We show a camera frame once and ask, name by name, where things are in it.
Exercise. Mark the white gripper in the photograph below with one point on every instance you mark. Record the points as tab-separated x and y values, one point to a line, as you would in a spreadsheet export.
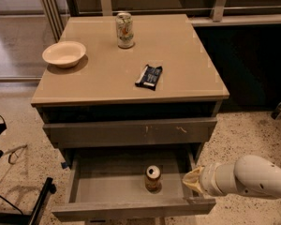
206	179

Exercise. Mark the orange soda can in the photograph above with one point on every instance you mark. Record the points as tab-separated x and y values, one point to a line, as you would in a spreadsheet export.
152	178

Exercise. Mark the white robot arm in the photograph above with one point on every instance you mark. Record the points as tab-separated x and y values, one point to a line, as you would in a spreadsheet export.
248	176

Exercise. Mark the closed grey top drawer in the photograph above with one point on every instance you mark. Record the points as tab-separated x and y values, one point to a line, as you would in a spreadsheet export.
128	133

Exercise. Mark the open grey middle drawer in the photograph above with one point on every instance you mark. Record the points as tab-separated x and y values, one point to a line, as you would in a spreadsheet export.
108	183

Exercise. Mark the grey drawer cabinet beige top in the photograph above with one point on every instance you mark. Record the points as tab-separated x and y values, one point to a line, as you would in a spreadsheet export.
101	88

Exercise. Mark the white green soda can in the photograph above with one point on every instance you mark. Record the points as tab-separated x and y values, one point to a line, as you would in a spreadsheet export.
124	30

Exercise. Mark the dark blue snack wrapper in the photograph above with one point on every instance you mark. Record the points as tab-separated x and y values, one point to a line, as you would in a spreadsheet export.
149	77

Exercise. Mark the small grey floor object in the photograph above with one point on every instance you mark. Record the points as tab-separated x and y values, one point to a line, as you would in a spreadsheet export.
276	114

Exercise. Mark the white paper bowl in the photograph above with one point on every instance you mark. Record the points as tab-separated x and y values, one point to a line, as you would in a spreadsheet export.
65	54

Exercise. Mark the black chair frame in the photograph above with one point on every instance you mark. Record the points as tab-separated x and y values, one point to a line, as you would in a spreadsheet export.
20	218

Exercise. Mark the metal railing frame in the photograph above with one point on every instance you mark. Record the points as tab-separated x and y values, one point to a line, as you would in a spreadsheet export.
200	12

